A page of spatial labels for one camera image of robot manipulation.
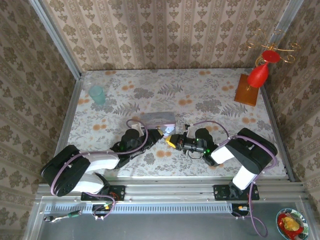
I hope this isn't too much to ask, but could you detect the aluminium extrusion frame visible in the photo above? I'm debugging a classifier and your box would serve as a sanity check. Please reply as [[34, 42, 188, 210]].
[[23, 0, 320, 240]]

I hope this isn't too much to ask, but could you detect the brown wooden rack base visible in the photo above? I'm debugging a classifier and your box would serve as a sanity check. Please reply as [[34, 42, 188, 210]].
[[234, 73, 260, 107]]

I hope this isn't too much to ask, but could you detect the cartoon print tin box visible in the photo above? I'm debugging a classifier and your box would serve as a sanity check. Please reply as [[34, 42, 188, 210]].
[[139, 111, 177, 134]]

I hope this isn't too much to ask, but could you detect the red plastic wine glass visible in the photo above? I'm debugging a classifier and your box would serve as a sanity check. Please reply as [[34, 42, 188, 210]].
[[246, 49, 281, 89]]

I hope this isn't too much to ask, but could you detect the red toy pepper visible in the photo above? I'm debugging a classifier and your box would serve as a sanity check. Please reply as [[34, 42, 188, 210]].
[[278, 213, 305, 236]]

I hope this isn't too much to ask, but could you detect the floral tablecloth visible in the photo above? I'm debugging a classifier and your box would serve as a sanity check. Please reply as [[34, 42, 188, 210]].
[[66, 69, 288, 179]]

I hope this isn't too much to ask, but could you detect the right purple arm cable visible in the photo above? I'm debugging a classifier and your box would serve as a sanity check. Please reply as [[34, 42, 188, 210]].
[[186, 120, 279, 239]]

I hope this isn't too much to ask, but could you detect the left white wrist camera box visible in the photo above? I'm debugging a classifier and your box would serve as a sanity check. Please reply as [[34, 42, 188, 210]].
[[130, 122, 147, 136]]

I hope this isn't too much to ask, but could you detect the teal translucent plastic cup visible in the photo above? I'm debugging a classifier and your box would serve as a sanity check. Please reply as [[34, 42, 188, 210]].
[[88, 85, 107, 105]]

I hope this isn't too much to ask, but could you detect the floral patterned plate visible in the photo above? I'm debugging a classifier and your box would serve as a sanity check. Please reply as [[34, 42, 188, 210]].
[[275, 208, 310, 240]]

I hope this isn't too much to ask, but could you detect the red ornament on wooden stand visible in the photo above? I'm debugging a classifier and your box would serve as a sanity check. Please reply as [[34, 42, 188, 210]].
[[246, 27, 301, 91]]

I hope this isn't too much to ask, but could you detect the yellow toy food piece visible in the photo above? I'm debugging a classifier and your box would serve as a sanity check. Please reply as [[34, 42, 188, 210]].
[[281, 216, 300, 231]]

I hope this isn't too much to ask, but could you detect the green cable with connector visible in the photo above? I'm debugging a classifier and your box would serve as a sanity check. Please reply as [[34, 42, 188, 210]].
[[44, 209, 83, 223]]

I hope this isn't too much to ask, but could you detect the grey slotted cable duct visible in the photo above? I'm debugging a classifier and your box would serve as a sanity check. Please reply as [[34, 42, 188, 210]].
[[44, 202, 233, 215]]

